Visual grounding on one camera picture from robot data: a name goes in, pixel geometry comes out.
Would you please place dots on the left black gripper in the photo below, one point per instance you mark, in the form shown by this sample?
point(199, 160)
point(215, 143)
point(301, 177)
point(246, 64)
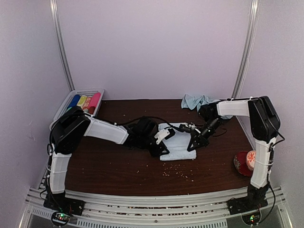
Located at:
point(156, 152)

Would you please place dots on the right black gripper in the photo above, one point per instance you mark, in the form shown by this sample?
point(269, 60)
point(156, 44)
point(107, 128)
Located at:
point(202, 140)

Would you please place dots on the light blue towel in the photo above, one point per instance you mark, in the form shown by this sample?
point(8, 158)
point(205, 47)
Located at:
point(177, 146)
point(195, 102)

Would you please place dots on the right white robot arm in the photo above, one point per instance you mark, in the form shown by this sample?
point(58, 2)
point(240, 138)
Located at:
point(265, 125)

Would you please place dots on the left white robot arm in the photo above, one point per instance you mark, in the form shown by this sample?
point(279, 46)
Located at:
point(67, 132)

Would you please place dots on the crumpled light blue towel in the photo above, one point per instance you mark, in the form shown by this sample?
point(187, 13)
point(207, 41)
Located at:
point(195, 102)

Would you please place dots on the red floral bowl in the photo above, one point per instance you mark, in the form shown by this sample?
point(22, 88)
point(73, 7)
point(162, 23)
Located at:
point(240, 164)

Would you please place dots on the orange white patterned bowl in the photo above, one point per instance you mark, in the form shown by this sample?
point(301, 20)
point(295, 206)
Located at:
point(250, 160)

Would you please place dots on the pink rolled towel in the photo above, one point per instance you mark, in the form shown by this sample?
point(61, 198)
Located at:
point(93, 103)

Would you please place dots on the patterned orange rolled towel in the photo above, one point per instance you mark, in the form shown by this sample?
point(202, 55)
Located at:
point(86, 104)

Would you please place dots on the white plastic basket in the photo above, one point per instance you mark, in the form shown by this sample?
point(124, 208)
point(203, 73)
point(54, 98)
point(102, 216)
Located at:
point(87, 92)

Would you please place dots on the yellow rolled towel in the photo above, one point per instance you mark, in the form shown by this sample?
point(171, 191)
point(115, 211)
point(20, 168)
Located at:
point(81, 101)

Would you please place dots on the blue rolled towel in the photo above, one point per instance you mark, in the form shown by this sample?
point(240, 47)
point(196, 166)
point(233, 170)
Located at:
point(74, 101)

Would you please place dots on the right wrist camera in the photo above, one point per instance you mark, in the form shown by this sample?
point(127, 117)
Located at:
point(189, 128)

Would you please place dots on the right aluminium frame post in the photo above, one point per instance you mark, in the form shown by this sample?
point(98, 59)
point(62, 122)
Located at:
point(248, 45)

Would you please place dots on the aluminium frame post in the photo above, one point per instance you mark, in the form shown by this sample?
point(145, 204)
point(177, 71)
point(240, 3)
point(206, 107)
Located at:
point(248, 45)
point(60, 42)

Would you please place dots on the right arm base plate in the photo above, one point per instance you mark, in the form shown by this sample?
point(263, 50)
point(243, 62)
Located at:
point(242, 205)

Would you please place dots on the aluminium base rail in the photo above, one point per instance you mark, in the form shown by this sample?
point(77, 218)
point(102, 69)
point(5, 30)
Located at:
point(207, 210)

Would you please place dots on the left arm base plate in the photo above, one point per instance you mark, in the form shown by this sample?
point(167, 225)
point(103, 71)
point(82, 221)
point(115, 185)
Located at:
point(67, 206)

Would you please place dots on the left aluminium frame post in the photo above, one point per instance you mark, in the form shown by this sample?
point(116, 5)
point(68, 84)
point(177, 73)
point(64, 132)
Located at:
point(60, 42)

